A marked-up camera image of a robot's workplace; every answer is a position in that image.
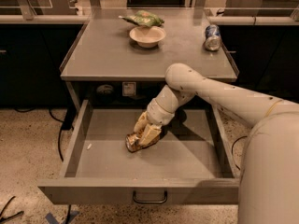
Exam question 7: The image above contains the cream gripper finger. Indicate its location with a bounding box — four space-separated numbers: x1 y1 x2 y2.
138 124 162 147
134 111 148 133

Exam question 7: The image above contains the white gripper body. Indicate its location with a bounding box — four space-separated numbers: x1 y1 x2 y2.
147 98 175 126

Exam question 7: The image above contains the crushed orange can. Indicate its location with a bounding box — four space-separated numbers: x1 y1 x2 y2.
125 133 160 152

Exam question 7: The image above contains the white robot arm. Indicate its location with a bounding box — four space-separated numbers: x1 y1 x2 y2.
127 63 299 224

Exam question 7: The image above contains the grey open top drawer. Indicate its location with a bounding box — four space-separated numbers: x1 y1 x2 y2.
38 99 239 204

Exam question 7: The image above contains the grey counter cabinet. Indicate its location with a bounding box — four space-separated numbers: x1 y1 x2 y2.
61 7 238 108

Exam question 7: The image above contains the blue soda can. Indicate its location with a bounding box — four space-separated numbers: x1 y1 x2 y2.
205 24 221 51

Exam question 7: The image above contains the white sticker label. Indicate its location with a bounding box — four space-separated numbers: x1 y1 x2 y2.
122 82 136 96

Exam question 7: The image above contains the white bowl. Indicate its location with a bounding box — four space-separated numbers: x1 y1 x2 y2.
129 26 166 49

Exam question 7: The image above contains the green chip bag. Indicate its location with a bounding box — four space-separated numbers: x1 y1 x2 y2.
120 10 164 27

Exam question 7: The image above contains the blue floor tape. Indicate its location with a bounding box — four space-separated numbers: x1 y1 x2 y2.
45 211 79 224

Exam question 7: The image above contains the black drawer handle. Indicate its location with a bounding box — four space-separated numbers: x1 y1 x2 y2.
133 190 168 204

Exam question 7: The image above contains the black floor cable left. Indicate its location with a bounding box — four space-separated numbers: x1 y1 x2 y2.
13 106 75 162

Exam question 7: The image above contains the black floor cable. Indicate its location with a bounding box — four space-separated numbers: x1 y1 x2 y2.
13 106 75 162
231 135 249 171

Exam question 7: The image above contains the black floor cable right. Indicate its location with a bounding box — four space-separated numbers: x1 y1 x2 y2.
231 135 249 171

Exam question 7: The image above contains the black cable bottom left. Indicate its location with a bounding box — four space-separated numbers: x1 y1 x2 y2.
0 195 24 224

